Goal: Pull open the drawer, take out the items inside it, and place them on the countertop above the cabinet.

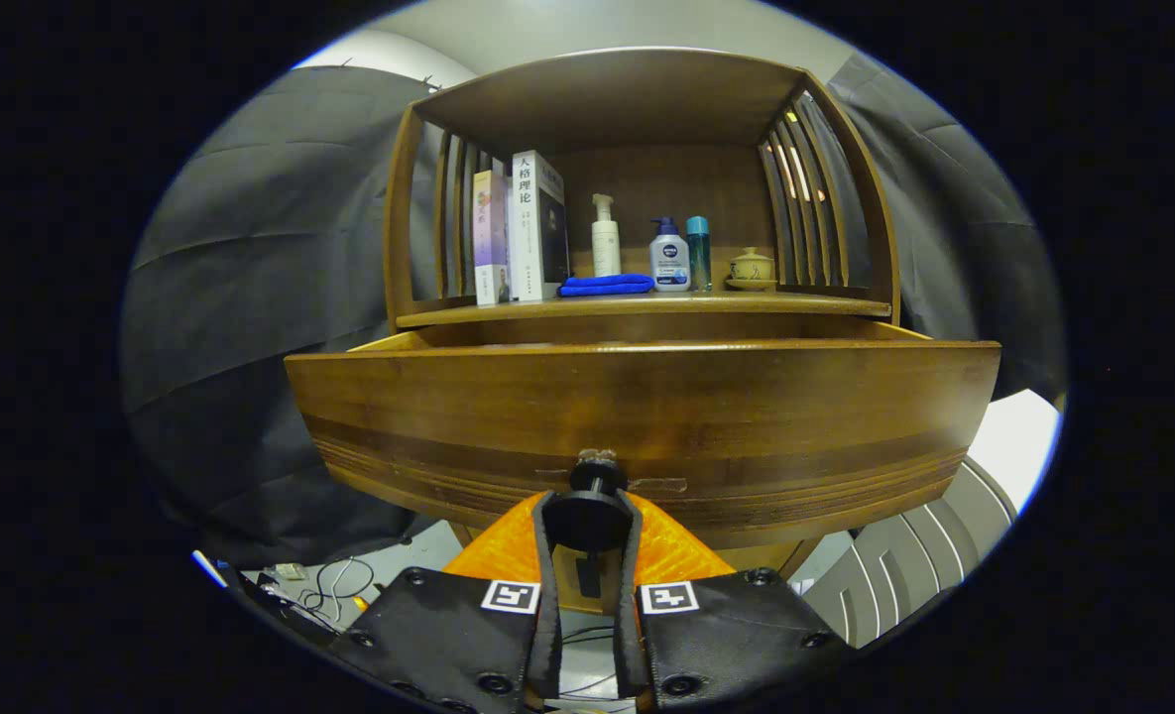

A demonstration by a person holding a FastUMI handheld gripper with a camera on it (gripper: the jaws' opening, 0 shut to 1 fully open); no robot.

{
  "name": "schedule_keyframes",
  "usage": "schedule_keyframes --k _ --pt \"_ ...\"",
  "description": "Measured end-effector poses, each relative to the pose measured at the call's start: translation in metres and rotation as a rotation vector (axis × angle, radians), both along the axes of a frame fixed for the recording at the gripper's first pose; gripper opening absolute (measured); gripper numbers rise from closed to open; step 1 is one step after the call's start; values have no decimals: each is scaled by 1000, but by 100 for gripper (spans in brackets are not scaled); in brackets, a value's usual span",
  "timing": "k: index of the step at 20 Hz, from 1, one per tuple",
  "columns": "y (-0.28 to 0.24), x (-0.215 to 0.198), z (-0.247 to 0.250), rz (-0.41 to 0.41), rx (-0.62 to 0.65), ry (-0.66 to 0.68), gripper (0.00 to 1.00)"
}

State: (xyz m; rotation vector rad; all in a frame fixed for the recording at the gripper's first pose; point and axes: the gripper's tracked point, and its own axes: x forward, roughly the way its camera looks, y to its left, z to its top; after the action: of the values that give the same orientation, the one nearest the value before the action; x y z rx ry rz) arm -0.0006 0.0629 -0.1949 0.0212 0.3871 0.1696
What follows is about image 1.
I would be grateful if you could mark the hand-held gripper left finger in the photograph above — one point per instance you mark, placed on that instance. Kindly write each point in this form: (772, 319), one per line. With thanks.
(547, 635)

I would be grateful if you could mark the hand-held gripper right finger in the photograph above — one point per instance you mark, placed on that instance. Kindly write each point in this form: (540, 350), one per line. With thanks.
(629, 635)

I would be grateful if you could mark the black drawer knob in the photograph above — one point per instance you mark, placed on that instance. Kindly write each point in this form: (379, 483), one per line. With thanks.
(587, 516)

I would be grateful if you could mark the wooden drawer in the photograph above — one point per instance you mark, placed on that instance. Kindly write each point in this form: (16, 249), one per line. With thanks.
(646, 416)

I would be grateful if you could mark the wooden countertop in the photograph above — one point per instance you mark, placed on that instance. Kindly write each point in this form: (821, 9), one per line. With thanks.
(746, 305)

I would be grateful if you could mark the wooden cabinet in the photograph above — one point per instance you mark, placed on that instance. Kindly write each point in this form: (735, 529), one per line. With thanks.
(646, 99)

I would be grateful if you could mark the small white adapter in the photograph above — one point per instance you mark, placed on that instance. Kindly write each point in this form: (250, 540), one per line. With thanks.
(291, 571)

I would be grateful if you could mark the grey ribbed plastic panel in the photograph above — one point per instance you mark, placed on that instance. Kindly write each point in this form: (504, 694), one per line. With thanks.
(904, 565)

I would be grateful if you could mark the blue folded cloth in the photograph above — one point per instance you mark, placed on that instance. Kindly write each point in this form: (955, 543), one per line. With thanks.
(607, 286)

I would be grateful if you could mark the grey bottle with blue pump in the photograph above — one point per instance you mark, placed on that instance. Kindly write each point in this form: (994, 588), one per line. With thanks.
(669, 263)

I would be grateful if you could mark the teal clear bottle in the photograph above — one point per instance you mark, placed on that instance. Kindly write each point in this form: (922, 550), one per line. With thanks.
(699, 258)

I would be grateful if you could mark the cream lidded teacup with saucer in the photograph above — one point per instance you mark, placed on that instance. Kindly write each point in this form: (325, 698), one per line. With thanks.
(752, 268)

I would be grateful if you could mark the white pump bottle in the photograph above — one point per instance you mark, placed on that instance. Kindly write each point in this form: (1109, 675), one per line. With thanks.
(606, 248)

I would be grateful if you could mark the white book with portrait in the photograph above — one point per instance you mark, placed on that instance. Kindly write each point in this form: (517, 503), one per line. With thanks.
(526, 238)

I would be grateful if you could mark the purple and white book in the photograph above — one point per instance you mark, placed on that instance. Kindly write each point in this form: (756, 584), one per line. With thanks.
(490, 238)

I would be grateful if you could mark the white board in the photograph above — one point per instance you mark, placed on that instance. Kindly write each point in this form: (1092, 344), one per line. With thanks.
(1018, 446)

